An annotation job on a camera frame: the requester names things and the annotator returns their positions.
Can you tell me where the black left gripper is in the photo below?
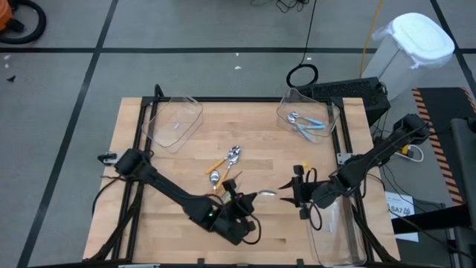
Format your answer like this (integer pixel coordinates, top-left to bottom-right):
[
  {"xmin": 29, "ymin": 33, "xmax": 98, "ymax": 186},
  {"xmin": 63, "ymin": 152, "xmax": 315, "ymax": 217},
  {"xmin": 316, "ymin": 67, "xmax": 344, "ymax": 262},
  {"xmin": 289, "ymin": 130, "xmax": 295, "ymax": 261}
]
[{"xmin": 213, "ymin": 179, "xmax": 259, "ymax": 246}]

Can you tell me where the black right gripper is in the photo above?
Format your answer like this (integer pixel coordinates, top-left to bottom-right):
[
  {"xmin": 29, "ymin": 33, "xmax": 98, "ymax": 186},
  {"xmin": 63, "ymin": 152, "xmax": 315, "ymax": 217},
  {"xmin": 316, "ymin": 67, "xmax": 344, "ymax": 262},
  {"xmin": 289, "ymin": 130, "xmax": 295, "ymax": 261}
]
[{"xmin": 278, "ymin": 165, "xmax": 324, "ymax": 220}]

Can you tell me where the clear plastic bin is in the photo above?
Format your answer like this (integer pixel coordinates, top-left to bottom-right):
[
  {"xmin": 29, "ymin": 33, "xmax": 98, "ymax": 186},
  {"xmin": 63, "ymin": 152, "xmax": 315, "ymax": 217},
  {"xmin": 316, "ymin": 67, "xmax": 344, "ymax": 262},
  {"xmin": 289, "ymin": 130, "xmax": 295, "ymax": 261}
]
[
  {"xmin": 305, "ymin": 195, "xmax": 368, "ymax": 268},
  {"xmin": 275, "ymin": 87, "xmax": 341, "ymax": 144},
  {"xmin": 141, "ymin": 95, "xmax": 205, "ymax": 154}
]

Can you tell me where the white paper sign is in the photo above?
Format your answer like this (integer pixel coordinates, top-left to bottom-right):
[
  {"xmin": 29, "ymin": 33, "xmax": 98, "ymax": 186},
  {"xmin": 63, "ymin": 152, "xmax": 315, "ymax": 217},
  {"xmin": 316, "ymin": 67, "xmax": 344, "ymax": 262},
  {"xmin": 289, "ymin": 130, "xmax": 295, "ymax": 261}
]
[{"xmin": 385, "ymin": 191, "xmax": 420, "ymax": 243}]

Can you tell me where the black computer tower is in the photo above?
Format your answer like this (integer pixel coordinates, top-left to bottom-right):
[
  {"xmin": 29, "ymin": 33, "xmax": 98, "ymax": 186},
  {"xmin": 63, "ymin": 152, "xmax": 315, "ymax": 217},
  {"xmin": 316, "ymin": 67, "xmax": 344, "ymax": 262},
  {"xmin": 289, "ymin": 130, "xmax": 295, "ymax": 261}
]
[{"xmin": 295, "ymin": 77, "xmax": 392, "ymax": 127}]

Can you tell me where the black metal beam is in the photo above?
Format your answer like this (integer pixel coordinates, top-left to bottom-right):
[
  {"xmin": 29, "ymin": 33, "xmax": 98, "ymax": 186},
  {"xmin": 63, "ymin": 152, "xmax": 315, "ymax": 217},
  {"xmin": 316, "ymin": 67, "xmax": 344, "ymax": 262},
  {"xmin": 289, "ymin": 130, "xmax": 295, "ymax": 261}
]
[{"xmin": 390, "ymin": 212, "xmax": 474, "ymax": 235}]

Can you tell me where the black mat with hazard stripes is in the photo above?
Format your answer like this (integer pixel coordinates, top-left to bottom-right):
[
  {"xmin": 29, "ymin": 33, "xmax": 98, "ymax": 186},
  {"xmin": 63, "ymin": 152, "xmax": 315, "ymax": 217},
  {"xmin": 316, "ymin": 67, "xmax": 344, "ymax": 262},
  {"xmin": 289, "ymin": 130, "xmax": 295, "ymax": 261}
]
[{"xmin": 411, "ymin": 86, "xmax": 476, "ymax": 205}]

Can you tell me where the white trash can with bag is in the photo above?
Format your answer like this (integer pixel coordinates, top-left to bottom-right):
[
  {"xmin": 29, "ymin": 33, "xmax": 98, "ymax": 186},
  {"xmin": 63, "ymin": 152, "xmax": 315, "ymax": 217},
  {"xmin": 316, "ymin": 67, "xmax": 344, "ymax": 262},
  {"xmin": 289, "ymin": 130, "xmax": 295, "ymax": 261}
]
[{"xmin": 362, "ymin": 12, "xmax": 456, "ymax": 101}]

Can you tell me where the orange vacuum cleaner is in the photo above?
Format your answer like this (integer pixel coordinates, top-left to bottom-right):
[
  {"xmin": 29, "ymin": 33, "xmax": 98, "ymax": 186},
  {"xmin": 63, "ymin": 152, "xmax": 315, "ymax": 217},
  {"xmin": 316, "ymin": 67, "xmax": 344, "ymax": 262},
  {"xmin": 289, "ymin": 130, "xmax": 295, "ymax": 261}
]
[{"xmin": 0, "ymin": 0, "xmax": 15, "ymax": 33}]

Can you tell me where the black hanging cable with coil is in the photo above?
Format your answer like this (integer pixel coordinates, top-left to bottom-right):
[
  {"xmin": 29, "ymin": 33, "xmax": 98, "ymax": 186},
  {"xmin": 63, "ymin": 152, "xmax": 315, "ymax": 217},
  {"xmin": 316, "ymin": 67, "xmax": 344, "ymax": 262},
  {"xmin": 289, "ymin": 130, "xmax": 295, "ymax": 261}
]
[{"xmin": 285, "ymin": 0, "xmax": 320, "ymax": 89}]

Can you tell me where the white power cable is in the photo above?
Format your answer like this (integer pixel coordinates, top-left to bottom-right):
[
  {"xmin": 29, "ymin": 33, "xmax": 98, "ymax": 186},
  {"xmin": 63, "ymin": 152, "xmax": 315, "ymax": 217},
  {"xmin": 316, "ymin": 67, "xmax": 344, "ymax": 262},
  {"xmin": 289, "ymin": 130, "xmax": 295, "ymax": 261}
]
[{"xmin": 394, "ymin": 143, "xmax": 425, "ymax": 164}]

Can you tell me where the grey metal post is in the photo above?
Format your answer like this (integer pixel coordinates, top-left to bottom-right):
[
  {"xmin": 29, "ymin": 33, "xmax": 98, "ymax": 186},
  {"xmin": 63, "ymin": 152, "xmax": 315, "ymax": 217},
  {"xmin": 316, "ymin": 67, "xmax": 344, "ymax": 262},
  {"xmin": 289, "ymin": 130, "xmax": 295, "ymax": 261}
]
[{"xmin": 450, "ymin": 118, "xmax": 476, "ymax": 268}]

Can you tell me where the yellow hanging cable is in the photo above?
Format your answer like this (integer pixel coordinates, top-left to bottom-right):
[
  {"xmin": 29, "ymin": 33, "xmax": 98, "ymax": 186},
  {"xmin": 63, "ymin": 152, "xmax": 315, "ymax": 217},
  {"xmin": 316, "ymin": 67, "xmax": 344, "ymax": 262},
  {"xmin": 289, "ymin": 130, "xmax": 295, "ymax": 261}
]
[{"xmin": 358, "ymin": 0, "xmax": 385, "ymax": 79}]

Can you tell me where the black cable tangle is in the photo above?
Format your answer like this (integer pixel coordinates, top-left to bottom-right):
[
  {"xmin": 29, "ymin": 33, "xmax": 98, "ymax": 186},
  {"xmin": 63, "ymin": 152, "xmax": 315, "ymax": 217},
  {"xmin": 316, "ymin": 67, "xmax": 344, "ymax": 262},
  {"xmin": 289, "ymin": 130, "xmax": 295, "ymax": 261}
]
[{"xmin": 249, "ymin": 0, "xmax": 310, "ymax": 14}]

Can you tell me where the black vacuum hose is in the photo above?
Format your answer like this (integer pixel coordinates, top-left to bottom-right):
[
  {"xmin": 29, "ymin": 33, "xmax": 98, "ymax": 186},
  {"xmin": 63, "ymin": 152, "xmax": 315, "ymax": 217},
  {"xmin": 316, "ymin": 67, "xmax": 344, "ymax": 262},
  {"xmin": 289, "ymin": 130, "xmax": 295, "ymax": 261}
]
[{"xmin": 0, "ymin": 0, "xmax": 48, "ymax": 45}]

